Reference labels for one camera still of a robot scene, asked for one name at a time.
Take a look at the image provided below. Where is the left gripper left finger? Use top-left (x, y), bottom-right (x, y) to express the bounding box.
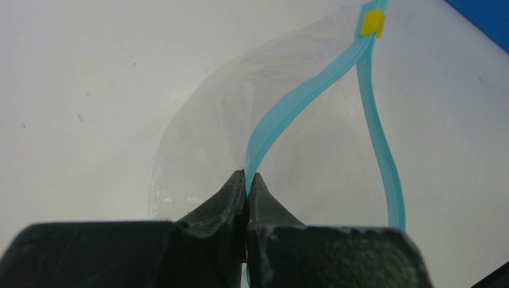
top-left (1, 170), bottom-right (246, 287)

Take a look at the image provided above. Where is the clear zip top bag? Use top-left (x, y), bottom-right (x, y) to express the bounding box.
top-left (149, 1), bottom-right (406, 285)

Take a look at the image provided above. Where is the blue plastic tray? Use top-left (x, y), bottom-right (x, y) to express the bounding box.
top-left (446, 0), bottom-right (508, 53)

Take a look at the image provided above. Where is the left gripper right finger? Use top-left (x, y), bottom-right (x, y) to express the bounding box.
top-left (247, 174), bottom-right (432, 287)

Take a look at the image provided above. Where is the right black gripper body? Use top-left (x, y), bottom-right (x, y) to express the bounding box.
top-left (471, 262), bottom-right (509, 288)

